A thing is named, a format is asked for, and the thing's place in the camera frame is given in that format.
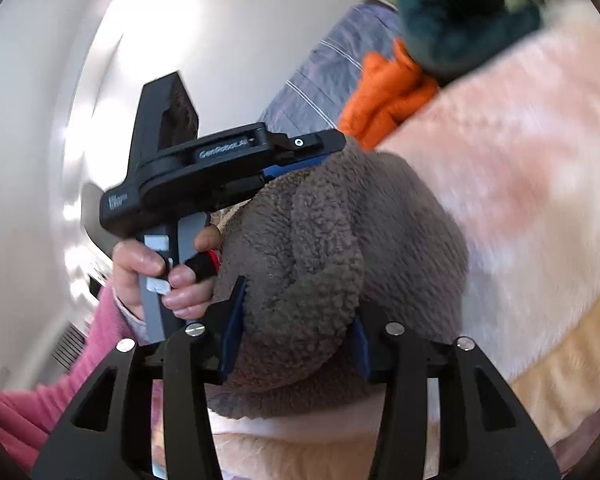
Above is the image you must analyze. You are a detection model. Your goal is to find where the brown fleece jacket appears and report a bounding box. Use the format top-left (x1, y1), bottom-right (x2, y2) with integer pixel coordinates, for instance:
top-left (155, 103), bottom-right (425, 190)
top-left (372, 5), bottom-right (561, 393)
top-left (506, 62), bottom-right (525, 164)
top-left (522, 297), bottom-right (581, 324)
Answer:
top-left (207, 143), bottom-right (468, 419)

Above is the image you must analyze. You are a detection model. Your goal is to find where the pink sleeved left forearm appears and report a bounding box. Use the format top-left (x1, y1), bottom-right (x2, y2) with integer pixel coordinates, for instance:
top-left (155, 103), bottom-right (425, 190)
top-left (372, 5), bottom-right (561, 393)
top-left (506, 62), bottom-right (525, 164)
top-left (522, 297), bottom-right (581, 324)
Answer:
top-left (0, 284), bottom-right (147, 472)

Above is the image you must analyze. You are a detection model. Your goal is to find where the person's left hand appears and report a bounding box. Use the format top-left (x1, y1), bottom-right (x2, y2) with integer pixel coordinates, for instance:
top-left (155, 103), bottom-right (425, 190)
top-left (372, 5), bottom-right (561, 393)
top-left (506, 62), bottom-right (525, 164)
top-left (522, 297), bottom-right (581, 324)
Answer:
top-left (111, 224), bottom-right (224, 321)

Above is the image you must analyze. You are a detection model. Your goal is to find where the blue plaid pillow cover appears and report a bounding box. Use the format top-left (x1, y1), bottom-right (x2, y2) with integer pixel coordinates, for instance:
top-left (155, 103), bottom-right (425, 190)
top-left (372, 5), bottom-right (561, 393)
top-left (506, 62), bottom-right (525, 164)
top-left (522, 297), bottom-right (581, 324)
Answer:
top-left (259, 0), bottom-right (401, 136)

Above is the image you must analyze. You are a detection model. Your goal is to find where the orange puffer jacket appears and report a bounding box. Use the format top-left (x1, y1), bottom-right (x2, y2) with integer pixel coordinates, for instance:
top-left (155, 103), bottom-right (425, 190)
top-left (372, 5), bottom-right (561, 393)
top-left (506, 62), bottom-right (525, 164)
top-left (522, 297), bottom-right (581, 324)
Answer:
top-left (338, 38), bottom-right (439, 151)

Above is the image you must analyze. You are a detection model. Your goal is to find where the dark green garment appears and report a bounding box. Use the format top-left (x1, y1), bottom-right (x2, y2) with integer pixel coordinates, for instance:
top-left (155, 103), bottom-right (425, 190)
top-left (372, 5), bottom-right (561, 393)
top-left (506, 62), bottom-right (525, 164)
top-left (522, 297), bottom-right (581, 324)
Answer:
top-left (396, 0), bottom-right (543, 84)

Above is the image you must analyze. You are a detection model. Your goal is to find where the pink cartoon pig blanket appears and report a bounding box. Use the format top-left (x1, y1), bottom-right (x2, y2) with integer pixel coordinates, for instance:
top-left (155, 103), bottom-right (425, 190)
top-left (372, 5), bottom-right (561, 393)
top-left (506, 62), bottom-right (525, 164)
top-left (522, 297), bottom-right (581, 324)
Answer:
top-left (210, 0), bottom-right (600, 479)

